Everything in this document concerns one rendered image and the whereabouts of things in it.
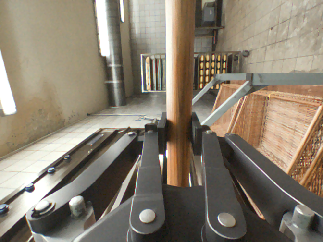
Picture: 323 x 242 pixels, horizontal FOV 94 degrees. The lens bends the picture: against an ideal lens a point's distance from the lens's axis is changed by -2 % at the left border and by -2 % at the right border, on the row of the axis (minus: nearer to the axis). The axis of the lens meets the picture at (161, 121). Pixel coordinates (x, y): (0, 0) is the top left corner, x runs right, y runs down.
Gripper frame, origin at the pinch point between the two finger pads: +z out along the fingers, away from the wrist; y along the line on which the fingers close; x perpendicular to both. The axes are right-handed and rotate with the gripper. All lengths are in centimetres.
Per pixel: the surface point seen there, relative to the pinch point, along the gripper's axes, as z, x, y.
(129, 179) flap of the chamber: 41, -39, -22
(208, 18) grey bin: 431, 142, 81
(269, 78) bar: 36.6, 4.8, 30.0
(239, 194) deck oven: 51, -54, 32
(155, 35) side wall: 498, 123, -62
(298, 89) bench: 66, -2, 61
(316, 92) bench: 55, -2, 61
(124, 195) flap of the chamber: 32, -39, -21
